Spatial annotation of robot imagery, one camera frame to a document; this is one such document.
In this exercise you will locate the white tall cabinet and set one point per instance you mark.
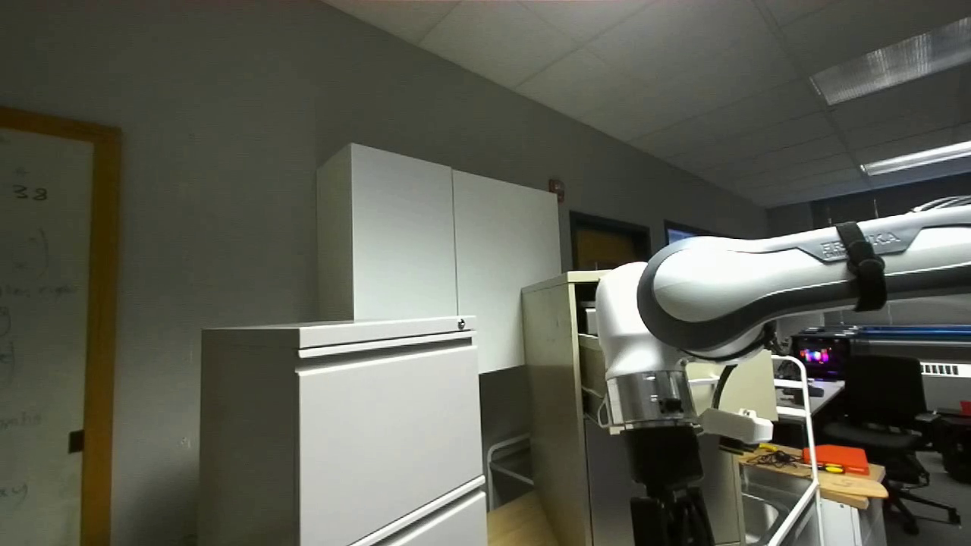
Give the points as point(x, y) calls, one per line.
point(404, 232)

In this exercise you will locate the wide ceiling light panel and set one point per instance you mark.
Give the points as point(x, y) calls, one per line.
point(889, 61)

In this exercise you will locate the narrow ceiling light strip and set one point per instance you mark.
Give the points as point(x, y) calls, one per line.
point(920, 155)

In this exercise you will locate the beige drawer cabinet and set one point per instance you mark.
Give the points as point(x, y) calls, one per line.
point(551, 404)

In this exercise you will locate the orange box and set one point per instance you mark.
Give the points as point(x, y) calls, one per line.
point(837, 459)

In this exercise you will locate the wooden work table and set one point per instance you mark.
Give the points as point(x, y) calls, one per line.
point(854, 486)

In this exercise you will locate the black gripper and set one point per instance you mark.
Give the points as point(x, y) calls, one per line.
point(667, 459)

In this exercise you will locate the wooden framed whiteboard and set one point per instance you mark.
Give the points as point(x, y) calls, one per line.
point(46, 335)

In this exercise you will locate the white metal frame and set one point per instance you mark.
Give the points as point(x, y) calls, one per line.
point(808, 426)

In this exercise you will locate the dark door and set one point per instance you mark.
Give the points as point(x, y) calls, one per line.
point(606, 245)

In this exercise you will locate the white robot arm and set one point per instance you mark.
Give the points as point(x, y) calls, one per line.
point(730, 283)

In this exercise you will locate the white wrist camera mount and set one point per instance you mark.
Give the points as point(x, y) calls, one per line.
point(743, 396)

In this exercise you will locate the grey metal rail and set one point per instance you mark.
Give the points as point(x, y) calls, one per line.
point(504, 457)

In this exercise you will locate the black office chair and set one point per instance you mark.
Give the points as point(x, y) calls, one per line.
point(883, 404)

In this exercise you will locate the red fire alarm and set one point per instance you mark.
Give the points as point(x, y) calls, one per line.
point(555, 188)

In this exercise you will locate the grey filing cabinet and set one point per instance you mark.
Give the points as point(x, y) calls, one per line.
point(384, 434)

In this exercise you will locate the monitor with pink screen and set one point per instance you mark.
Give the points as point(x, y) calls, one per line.
point(819, 355)

